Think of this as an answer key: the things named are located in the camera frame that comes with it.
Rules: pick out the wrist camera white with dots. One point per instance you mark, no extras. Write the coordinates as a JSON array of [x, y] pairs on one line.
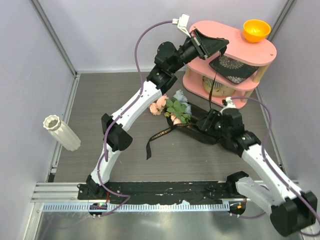
[[182, 23], [228, 104]]

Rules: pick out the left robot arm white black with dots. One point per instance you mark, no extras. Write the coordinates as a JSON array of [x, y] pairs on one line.
[[116, 138]]

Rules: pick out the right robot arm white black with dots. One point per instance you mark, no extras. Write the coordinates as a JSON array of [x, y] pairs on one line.
[[290, 209]]

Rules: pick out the black floral square plate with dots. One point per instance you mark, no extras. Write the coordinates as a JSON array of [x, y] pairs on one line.
[[233, 70]]

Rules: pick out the white slotted cable duct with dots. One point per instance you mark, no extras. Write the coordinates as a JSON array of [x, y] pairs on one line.
[[92, 208]]

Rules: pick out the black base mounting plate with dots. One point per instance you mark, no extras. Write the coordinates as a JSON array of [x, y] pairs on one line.
[[161, 192]]

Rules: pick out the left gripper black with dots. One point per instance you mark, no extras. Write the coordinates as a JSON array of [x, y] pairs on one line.
[[205, 47]]

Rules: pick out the aluminium frame rail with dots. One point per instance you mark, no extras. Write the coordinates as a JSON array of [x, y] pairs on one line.
[[36, 4]]

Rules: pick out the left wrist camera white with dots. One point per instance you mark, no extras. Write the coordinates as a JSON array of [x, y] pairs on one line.
[[182, 23]]

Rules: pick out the flower bouquet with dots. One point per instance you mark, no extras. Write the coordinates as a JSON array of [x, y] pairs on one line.
[[180, 115]]

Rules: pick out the orange plastic bowl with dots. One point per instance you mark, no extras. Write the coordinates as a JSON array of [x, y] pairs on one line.
[[255, 30]]

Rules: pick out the pink three-tier shelf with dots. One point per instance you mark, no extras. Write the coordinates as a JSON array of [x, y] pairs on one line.
[[260, 54]]

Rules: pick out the beige ceramic bowl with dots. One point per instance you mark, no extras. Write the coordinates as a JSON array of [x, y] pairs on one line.
[[218, 89]]

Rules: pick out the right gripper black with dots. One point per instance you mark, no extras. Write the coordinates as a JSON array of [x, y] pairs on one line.
[[213, 115]]

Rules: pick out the black ribbon with gold lettering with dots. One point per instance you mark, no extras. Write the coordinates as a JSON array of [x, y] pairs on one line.
[[167, 62]]

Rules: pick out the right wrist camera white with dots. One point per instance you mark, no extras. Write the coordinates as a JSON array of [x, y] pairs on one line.
[[228, 104]]

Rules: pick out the white ribbed vase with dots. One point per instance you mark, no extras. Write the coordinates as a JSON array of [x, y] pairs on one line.
[[62, 132]]

